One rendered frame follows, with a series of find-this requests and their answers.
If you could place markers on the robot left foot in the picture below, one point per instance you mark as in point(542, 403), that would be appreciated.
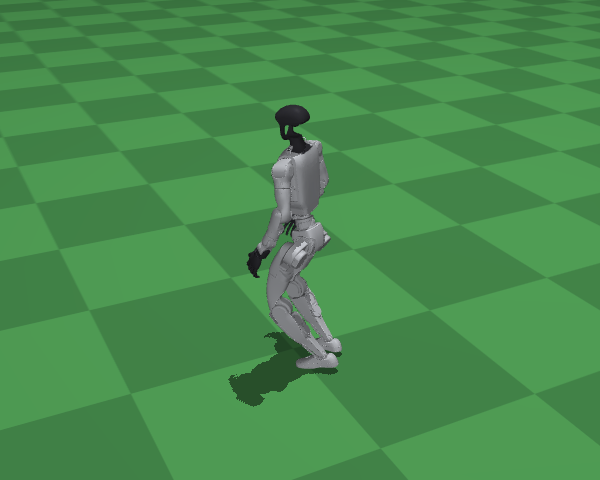
point(311, 362)

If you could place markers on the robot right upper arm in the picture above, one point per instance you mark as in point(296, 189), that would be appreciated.
point(324, 178)

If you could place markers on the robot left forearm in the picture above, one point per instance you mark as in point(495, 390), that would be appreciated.
point(275, 229)

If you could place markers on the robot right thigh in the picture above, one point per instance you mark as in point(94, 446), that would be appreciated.
point(297, 286)

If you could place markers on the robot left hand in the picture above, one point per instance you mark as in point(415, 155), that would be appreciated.
point(254, 261)

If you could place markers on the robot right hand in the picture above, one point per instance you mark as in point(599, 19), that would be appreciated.
point(292, 222)

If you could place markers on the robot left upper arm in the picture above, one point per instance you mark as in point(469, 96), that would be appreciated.
point(282, 172)

